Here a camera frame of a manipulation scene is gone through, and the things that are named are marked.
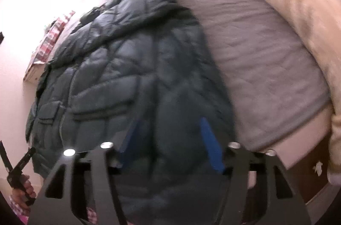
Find dark green quilted jacket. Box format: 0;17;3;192
25;0;235;224

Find pink plaid pajama clothing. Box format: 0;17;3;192
9;196;98;224

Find person's left hand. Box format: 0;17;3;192
11;174;36;211

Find white drawer desk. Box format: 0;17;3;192
23;61;47;86

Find grey quilted bed cover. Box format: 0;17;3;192
50;0;331;152

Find plaid cloth on desk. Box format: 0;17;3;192
27;10;75;68

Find dark wall switch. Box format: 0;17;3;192
0;32;4;44

